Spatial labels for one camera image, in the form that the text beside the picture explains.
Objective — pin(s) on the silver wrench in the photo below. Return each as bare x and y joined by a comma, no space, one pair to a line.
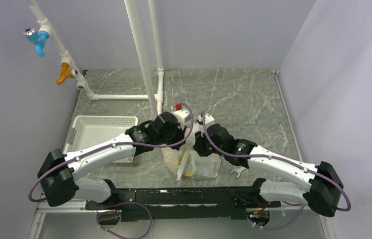
237,171

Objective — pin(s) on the white plastic basket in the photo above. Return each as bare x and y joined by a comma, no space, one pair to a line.
88,131

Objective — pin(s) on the white PVC pipe frame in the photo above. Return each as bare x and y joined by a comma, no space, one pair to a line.
155,99

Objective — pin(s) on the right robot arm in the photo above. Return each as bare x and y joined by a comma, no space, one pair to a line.
317,186

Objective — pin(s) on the white plastic bag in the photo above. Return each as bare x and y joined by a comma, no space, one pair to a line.
186,163

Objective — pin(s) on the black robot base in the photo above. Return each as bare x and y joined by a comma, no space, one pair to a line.
183,203

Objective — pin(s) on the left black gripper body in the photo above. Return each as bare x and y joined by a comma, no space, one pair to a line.
177,134

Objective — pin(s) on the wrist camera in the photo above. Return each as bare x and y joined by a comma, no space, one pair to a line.
182,114
207,120

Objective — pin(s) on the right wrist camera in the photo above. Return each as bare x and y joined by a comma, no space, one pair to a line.
207,120

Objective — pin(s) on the orange valve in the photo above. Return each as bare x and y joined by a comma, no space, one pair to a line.
66,73

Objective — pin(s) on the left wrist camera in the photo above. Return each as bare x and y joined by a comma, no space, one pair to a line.
182,114

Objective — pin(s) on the blue valve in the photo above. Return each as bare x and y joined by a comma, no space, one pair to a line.
38,39

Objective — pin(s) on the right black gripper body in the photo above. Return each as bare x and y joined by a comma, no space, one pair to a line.
206,147

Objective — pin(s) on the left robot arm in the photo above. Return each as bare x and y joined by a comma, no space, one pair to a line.
63,176

